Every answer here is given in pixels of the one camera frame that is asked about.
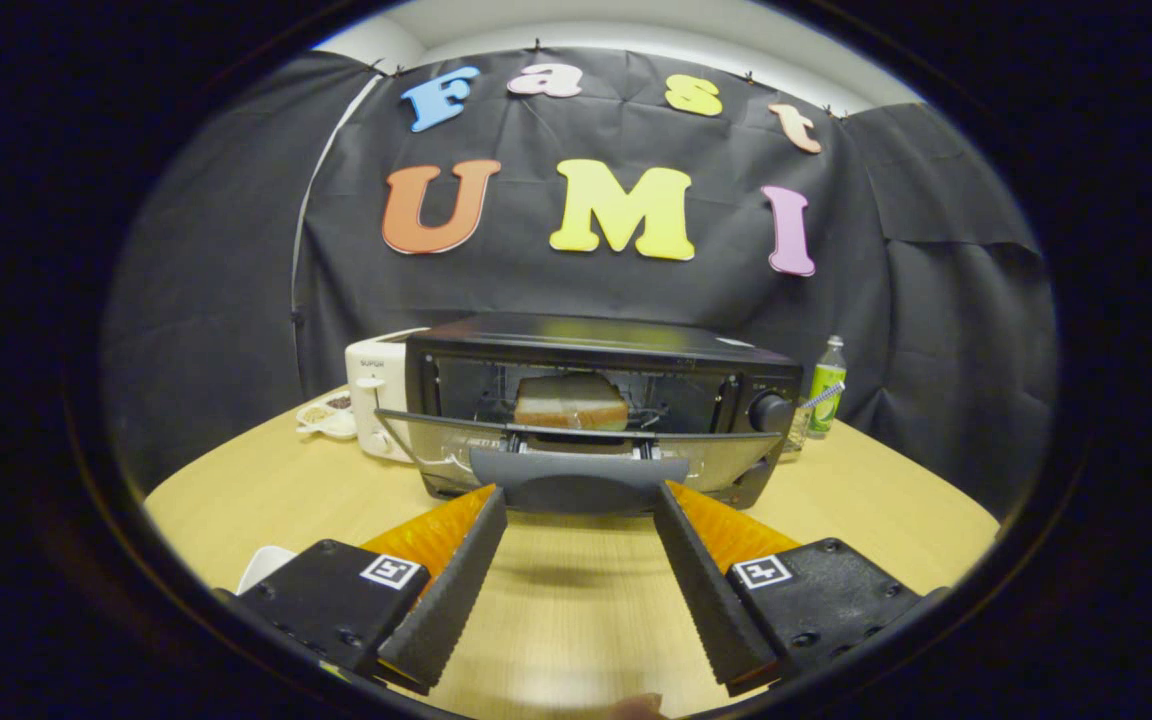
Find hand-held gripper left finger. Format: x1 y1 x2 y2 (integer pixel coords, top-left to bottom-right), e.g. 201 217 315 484
216 487 510 696

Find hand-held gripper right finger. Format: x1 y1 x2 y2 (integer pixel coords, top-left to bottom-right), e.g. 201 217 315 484
653 482 949 698

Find sandwich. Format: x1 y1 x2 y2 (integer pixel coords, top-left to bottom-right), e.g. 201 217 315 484
514 373 630 433

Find black toaster oven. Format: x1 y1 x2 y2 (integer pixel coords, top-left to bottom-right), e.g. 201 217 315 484
376 312 805 516

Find white pop-up toaster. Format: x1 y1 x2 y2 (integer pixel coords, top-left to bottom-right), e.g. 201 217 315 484
344 328 432 463

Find white rectangular plate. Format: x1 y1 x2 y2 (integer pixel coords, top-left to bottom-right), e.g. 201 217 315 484
236 545 299 596

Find small glass jar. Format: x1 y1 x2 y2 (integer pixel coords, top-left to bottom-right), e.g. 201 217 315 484
781 380 845 456

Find small white snack dish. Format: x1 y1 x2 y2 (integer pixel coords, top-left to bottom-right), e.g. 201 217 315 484
294 390 359 441

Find green label plastic bottle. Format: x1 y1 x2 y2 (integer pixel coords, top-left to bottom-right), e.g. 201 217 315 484
808 335 849 439

